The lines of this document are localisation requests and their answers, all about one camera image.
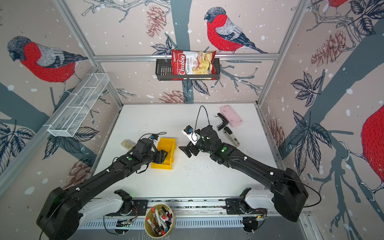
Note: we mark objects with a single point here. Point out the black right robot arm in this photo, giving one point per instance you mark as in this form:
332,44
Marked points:
289,193

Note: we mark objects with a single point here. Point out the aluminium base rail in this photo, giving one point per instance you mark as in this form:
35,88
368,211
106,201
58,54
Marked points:
189,213

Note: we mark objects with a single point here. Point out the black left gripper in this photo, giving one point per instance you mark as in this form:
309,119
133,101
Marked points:
161,155

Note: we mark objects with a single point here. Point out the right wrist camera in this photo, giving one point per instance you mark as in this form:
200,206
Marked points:
191,134

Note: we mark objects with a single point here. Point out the white wire mesh shelf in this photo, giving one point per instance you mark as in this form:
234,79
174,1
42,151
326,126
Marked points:
70,119

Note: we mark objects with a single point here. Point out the small clear plastic item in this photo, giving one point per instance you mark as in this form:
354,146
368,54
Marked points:
128,145

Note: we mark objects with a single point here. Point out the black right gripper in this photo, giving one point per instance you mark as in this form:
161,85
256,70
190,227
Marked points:
191,147

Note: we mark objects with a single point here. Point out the aluminium corner frame post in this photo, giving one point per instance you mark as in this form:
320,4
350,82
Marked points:
69,18

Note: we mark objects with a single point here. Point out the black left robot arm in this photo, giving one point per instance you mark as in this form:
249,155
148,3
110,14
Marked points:
60,216

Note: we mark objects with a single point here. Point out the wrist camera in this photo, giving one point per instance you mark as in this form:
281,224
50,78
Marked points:
191,134
154,137

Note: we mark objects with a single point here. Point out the round tin of pens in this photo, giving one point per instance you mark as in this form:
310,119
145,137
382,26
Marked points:
160,221

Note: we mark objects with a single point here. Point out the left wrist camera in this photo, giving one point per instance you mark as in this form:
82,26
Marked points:
154,137

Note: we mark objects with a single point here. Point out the red cassava chips bag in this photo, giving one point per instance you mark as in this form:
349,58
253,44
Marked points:
200,62

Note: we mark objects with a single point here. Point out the black stapler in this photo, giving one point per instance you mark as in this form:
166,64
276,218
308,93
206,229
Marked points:
231,137

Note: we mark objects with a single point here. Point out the black wall basket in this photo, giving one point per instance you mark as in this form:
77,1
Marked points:
165,72

